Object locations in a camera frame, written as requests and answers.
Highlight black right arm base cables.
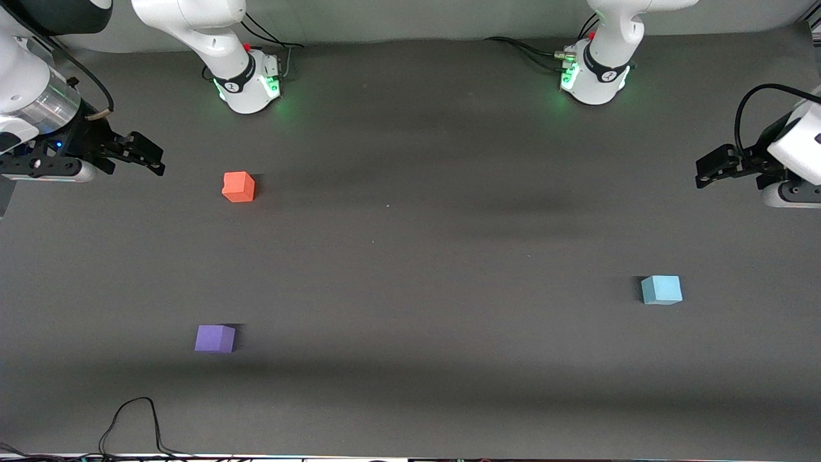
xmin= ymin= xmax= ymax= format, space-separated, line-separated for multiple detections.
xmin=202 ymin=12 xmax=306 ymax=83

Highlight black left arm base cables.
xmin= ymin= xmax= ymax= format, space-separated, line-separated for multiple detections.
xmin=484 ymin=13 xmax=601 ymax=73

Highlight purple block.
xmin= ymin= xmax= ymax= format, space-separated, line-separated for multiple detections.
xmin=194 ymin=325 xmax=237 ymax=354

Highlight thin black looped cable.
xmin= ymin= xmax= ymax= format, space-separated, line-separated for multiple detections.
xmin=0 ymin=397 xmax=206 ymax=462

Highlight light blue block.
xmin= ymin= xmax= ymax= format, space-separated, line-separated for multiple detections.
xmin=641 ymin=275 xmax=684 ymax=305

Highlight black arm base cables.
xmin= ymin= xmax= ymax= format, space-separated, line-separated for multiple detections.
xmin=484 ymin=13 xmax=601 ymax=73
xmin=202 ymin=12 xmax=306 ymax=83

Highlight orange block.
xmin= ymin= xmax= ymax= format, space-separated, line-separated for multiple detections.
xmin=222 ymin=171 xmax=256 ymax=203

